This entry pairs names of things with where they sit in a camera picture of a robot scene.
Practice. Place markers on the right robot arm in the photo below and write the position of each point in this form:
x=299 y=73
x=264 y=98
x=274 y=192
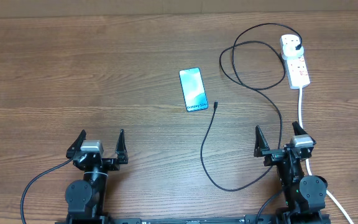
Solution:
x=304 y=194

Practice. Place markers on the white power strip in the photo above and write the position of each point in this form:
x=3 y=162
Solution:
x=296 y=69

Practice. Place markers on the white USB charger plug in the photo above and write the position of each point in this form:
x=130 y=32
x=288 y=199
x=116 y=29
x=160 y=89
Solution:
x=289 y=52

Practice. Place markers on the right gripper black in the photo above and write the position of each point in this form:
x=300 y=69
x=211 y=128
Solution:
x=273 y=155

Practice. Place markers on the Samsung Galaxy smartphone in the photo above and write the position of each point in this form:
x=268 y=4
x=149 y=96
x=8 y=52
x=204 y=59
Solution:
x=193 y=89

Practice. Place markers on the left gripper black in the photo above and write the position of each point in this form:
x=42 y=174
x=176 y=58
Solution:
x=112 y=163

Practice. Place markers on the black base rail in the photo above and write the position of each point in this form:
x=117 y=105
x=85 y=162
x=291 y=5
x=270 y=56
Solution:
x=247 y=219

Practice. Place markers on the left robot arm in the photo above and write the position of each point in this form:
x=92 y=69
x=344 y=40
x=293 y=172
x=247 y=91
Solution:
x=85 y=197

